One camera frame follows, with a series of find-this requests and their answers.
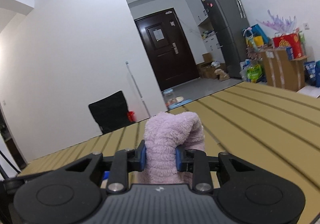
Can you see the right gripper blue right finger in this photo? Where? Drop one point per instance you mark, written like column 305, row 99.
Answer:
column 189, row 159

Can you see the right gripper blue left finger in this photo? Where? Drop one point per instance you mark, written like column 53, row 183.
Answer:
column 136, row 158

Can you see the pink fluffy cloth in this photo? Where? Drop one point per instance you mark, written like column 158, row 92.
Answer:
column 163, row 133

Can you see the black folding chair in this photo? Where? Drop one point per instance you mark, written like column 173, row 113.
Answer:
column 110, row 113

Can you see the blue pet water bowl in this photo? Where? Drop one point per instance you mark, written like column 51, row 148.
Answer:
column 172, row 101

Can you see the white mop pole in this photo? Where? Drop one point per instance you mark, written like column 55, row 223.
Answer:
column 137, row 88

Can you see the tan slatted folding table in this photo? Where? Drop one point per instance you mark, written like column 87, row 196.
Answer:
column 275, row 129

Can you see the green snack bag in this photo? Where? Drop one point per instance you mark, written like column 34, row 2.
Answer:
column 254, row 73

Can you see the dark brown door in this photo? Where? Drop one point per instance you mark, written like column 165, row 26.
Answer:
column 167, row 48

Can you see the large cardboard box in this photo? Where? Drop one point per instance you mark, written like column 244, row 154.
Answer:
column 281, row 72

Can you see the grey refrigerator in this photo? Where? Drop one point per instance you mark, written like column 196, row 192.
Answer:
column 229, row 22

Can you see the red gift box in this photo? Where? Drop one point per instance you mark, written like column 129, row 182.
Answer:
column 291, row 40

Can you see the purple decorative branches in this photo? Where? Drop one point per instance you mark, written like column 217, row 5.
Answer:
column 281, row 25

